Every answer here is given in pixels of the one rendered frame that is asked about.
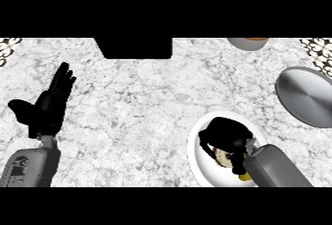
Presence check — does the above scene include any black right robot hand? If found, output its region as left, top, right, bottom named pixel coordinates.
left=197, top=116, right=255, bottom=176

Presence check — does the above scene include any black and white patterned tile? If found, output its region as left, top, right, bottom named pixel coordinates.
left=0, top=38, right=23, bottom=68
left=298, top=38, right=332, bottom=79

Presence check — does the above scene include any grey metal pan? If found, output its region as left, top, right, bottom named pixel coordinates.
left=274, top=66, right=332, bottom=129

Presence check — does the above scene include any black appliance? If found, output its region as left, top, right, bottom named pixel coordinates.
left=93, top=38, right=174, bottom=60

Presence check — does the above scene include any yellow cupcake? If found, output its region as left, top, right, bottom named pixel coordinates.
left=212, top=148, right=254, bottom=182

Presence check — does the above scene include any white plate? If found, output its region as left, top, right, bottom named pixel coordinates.
left=187, top=110, right=270, bottom=188

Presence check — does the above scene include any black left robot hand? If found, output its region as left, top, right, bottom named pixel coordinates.
left=6, top=62, right=78, bottom=140

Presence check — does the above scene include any grey cup with orange content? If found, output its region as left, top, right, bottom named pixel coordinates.
left=225, top=38, right=270, bottom=52

